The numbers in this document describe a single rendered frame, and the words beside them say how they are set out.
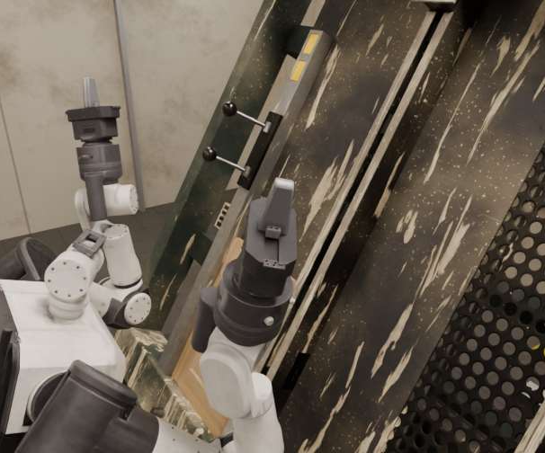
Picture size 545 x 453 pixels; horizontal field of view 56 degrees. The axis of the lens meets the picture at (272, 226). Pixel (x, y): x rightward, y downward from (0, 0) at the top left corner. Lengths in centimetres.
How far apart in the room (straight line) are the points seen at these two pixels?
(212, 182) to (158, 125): 301
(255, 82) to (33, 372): 100
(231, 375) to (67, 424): 21
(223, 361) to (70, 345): 27
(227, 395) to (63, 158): 377
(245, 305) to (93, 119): 66
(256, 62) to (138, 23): 289
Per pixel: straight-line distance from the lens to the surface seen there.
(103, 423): 73
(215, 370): 67
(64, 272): 84
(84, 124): 116
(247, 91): 150
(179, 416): 134
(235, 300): 60
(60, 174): 439
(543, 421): 78
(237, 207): 130
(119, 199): 114
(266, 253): 55
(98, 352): 85
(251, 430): 77
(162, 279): 157
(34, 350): 82
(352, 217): 99
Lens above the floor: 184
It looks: 26 degrees down
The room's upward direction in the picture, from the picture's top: straight up
